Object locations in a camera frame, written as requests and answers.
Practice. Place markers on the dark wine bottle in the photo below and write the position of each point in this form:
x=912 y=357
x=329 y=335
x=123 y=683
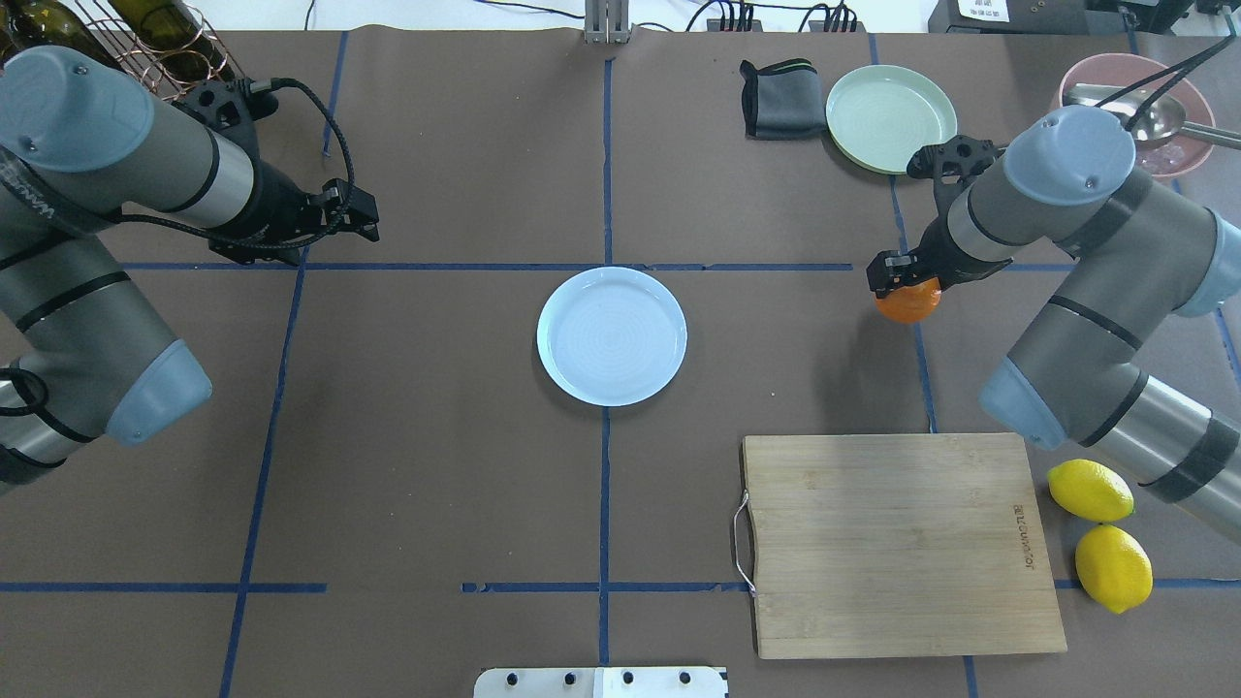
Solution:
x=177 y=38
x=50 y=23

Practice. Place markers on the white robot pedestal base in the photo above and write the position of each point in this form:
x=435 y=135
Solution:
x=631 y=681

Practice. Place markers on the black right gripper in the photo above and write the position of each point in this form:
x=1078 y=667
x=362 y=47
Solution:
x=933 y=251

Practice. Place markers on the clear plastic ice cubes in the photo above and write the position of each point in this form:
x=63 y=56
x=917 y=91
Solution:
x=1172 y=159

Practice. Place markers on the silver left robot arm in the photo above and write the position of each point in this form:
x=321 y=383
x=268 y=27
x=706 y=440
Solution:
x=86 y=148

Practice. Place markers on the black desktop computer box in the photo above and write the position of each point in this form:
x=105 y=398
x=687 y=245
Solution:
x=1023 y=18

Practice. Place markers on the orange fruit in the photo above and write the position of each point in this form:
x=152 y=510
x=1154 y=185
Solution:
x=911 y=304

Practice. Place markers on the wooden cutting board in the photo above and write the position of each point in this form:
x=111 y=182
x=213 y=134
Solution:
x=897 y=545

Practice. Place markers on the light blue plate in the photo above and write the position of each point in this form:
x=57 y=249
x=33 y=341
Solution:
x=611 y=336

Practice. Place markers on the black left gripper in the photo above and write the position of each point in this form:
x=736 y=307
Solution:
x=276 y=206

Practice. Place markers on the mint green plate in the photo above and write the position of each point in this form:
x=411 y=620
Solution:
x=879 y=116

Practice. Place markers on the lower dark wine bottle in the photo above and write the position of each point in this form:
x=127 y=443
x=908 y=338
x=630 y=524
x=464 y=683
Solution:
x=177 y=38

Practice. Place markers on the copper wire bottle rack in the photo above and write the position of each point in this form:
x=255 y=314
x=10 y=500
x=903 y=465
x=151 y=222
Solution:
x=135 y=57

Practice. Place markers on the upper yellow lemon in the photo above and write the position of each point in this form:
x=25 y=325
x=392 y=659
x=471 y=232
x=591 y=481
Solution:
x=1113 y=568

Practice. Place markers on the aluminium frame post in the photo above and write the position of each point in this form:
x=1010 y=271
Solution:
x=607 y=22

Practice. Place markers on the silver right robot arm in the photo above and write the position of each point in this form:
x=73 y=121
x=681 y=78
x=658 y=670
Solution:
x=1141 y=253

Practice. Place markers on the dark grey folded cloth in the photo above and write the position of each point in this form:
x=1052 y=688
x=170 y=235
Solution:
x=783 y=102

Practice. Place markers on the metal ice scoop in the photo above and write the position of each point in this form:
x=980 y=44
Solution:
x=1152 y=121

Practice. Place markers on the yellow lemon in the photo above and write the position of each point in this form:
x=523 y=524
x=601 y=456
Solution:
x=1113 y=568
x=1091 y=491

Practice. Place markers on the upper dark wine bottle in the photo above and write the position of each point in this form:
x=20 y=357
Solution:
x=50 y=23

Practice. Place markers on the lower yellow lemon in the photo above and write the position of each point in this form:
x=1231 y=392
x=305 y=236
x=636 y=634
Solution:
x=1091 y=491

